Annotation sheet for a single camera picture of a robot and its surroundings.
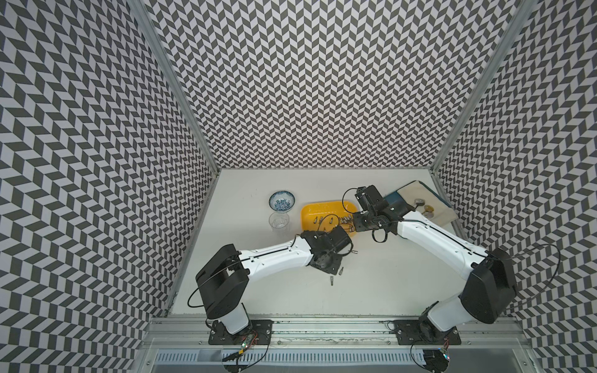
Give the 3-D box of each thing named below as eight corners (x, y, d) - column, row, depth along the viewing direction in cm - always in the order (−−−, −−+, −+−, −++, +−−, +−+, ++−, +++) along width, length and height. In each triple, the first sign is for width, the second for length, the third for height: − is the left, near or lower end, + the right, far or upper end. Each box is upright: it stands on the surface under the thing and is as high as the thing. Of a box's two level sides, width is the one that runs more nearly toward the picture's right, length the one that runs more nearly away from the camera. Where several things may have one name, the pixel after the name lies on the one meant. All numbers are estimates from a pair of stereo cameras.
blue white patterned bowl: (269, 212, 103) (267, 206, 100) (271, 196, 109) (270, 189, 106) (294, 212, 103) (293, 206, 100) (295, 196, 109) (294, 189, 106)
